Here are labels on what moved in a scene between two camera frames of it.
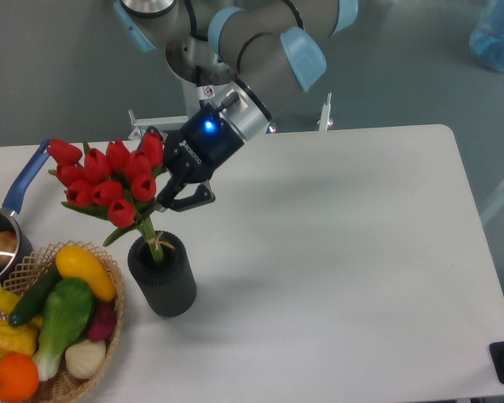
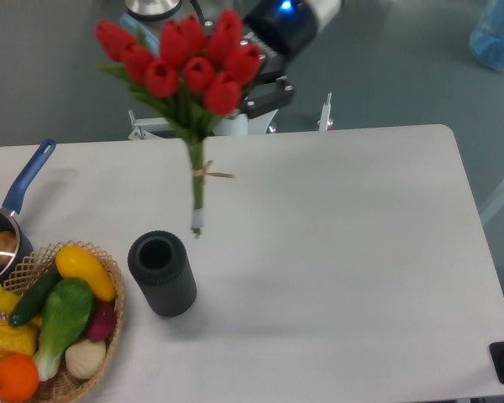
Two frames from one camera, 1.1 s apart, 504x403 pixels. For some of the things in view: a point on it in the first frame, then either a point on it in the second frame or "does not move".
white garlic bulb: [85, 358] does not move
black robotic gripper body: [200, 145] to [278, 29]
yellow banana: [6, 300] does not move
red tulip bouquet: [115, 184] to [190, 75]
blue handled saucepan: [5, 248] does not move
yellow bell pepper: [2, 338] does not move
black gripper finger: [204, 194] to [269, 91]
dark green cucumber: [37, 293] does not move
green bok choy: [66, 313] does not move
